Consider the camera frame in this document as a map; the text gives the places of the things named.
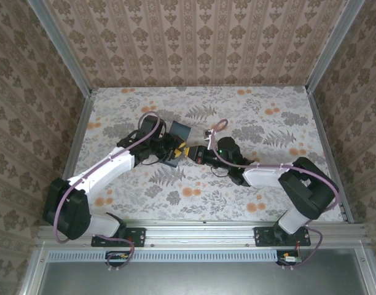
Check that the dark blue patterned box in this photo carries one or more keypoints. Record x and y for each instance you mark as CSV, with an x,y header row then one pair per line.
x,y
180,129

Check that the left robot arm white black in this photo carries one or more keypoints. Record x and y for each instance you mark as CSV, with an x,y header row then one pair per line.
x,y
108,167

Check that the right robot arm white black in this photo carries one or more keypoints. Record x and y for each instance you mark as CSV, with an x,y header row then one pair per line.
x,y
301,190

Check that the floral patterned tablecloth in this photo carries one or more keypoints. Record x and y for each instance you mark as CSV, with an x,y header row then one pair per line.
x,y
206,104

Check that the left small connector board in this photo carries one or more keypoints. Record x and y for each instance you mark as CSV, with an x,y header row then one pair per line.
x,y
117,257

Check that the small connector board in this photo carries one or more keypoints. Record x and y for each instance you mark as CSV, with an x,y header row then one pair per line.
x,y
291,258
117,257

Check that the right small connector board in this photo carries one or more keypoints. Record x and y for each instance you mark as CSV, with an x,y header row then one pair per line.
x,y
291,258

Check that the grey sheet metal panel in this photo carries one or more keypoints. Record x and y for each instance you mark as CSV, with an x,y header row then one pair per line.
x,y
191,279

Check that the right wrist camera box silver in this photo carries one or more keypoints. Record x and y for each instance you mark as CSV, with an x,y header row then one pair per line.
x,y
207,134

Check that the aluminium side rail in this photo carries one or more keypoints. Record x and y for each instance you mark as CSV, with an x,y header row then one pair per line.
x,y
324,138
83,123

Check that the wide aluminium mounting rail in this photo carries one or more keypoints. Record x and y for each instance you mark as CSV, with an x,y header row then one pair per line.
x,y
200,233

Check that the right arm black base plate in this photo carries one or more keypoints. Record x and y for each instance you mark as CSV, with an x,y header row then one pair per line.
x,y
263,236

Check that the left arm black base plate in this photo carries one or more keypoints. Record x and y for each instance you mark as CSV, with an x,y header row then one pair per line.
x,y
135,236

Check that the aluminium frame post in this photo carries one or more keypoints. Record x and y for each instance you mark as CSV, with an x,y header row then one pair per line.
x,y
57,46
335,46

